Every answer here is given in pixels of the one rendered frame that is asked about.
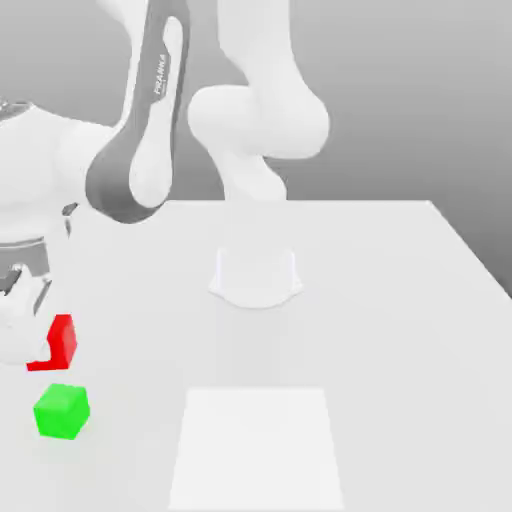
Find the small red cube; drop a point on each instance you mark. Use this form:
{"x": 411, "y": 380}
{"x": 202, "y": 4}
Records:
{"x": 64, "y": 340}

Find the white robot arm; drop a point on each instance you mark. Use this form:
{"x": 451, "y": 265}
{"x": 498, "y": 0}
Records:
{"x": 256, "y": 120}

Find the small green cube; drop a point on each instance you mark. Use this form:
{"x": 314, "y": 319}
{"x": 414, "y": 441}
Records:
{"x": 60, "y": 412}

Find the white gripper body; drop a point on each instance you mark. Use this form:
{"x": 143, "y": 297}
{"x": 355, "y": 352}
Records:
{"x": 18, "y": 332}

